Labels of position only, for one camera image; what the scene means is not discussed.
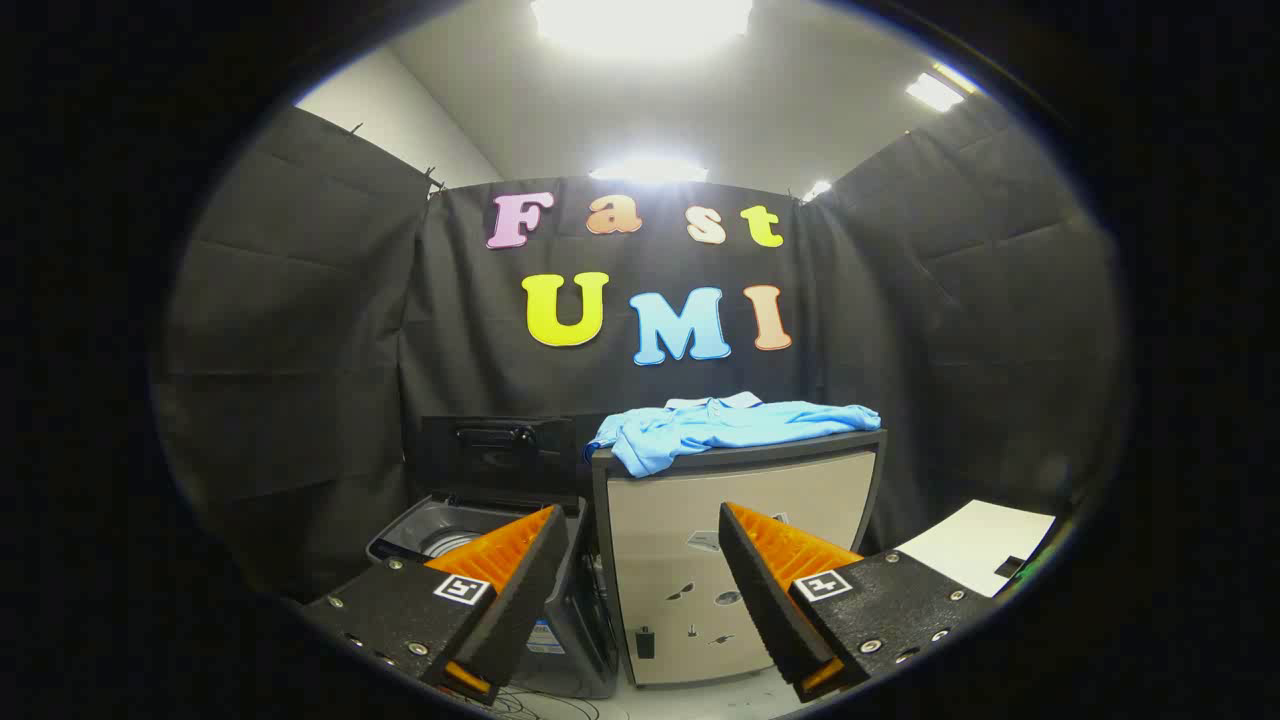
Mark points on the beige cabinet with dark top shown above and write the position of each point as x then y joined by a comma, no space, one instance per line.
660,500

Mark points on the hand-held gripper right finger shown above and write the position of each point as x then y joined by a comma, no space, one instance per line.
760,590

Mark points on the grey washing machine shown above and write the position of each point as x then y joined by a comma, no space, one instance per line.
582,625

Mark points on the black backdrop cloth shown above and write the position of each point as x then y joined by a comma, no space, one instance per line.
480,330

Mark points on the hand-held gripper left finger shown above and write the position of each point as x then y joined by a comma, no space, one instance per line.
520,590

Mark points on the light blue polo shirt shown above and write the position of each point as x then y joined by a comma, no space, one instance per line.
700,425

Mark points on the small ceiling light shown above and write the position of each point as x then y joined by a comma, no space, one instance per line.
817,190

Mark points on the black washing machine lid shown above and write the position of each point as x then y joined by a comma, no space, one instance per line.
440,460

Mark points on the large ceiling light panel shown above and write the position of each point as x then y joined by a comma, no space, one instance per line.
640,20

